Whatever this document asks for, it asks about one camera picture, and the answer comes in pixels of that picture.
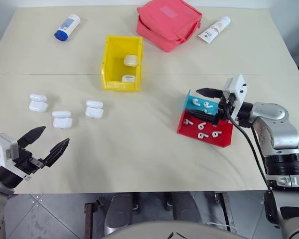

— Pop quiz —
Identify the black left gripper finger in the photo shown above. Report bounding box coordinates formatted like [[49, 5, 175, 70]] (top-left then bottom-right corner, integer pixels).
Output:
[[17, 125, 47, 150], [41, 138, 70, 167]]

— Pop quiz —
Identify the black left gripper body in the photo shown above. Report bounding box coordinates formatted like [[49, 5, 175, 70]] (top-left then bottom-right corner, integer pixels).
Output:
[[13, 146, 45, 175]]

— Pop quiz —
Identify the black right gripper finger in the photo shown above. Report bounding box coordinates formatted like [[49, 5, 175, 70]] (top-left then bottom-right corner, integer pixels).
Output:
[[195, 87, 224, 99], [186, 110, 217, 123]]

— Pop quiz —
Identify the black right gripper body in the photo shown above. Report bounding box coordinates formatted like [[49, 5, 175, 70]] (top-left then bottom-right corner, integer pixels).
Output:
[[212, 93, 237, 127]]

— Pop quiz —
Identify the yellow plastic bin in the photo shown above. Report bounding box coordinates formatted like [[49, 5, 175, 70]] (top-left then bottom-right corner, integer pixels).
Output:
[[100, 35, 144, 93]]

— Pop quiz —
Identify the blue plastic tray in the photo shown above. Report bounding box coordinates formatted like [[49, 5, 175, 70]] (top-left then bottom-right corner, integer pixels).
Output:
[[184, 89, 220, 116]]

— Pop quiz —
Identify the red plastic tray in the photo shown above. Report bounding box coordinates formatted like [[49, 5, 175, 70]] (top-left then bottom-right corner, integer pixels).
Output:
[[176, 109, 235, 148]]

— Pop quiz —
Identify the white hand cream tube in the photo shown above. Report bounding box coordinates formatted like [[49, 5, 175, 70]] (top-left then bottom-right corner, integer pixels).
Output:
[[197, 15, 231, 44]]

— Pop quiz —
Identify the pink fabric pouch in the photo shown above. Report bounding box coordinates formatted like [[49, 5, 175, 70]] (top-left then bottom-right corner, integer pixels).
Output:
[[136, 0, 203, 53]]

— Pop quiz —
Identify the dark grey rounded shape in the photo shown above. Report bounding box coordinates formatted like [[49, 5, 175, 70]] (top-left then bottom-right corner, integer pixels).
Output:
[[105, 193, 136, 235]]

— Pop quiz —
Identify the white bottle with blue cap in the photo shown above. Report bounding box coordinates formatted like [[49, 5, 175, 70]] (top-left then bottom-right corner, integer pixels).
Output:
[[53, 14, 81, 41]]

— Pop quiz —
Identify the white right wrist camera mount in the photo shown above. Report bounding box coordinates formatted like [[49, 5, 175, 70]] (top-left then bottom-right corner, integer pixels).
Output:
[[222, 74, 248, 121]]

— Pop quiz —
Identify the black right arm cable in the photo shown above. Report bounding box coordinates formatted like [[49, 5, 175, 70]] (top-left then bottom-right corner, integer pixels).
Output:
[[225, 109, 275, 200]]

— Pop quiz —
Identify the thin white floor cable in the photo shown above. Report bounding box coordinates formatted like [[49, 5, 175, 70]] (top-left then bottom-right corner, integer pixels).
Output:
[[205, 222, 238, 233]]

